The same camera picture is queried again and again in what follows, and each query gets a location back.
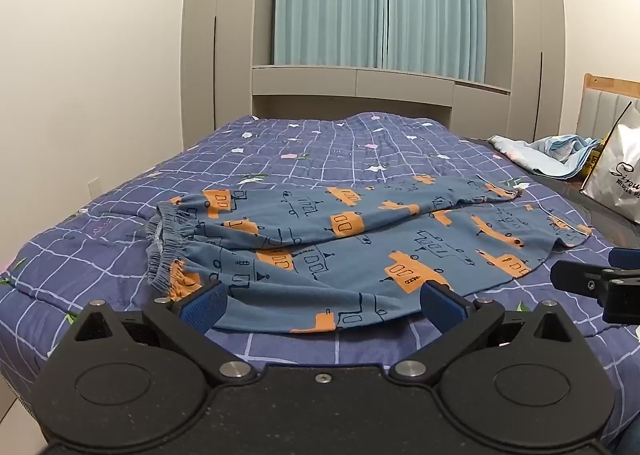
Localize light blue curtain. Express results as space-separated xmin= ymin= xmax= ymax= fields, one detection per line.
xmin=271 ymin=0 xmax=489 ymax=84

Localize purple checked floral blanket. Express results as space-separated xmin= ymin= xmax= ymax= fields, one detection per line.
xmin=0 ymin=112 xmax=640 ymax=446

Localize yellow box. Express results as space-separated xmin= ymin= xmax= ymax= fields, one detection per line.
xmin=584 ymin=135 xmax=614 ymax=180

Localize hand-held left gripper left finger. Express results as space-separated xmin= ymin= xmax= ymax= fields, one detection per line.
xmin=47 ymin=280 xmax=257 ymax=386

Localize white shopping bag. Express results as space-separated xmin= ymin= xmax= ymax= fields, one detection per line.
xmin=580 ymin=102 xmax=640 ymax=226

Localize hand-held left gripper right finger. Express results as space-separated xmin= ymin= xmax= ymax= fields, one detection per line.
xmin=388 ymin=280 xmax=596 ymax=384

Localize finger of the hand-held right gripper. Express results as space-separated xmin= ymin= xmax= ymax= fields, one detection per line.
xmin=550 ymin=260 xmax=617 ymax=294
xmin=609 ymin=247 xmax=640 ymax=270

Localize padded grey wooden headboard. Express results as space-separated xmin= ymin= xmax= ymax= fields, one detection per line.
xmin=575 ymin=73 xmax=640 ymax=146

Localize light blue crumpled blanket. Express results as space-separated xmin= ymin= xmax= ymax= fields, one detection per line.
xmin=487 ymin=134 xmax=604 ymax=180

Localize tall grey wardrobe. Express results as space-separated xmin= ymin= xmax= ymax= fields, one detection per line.
xmin=507 ymin=0 xmax=569 ymax=142
xmin=180 ymin=0 xmax=279 ymax=148

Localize blue pants with orange print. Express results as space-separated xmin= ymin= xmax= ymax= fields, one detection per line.
xmin=145 ymin=174 xmax=594 ymax=335

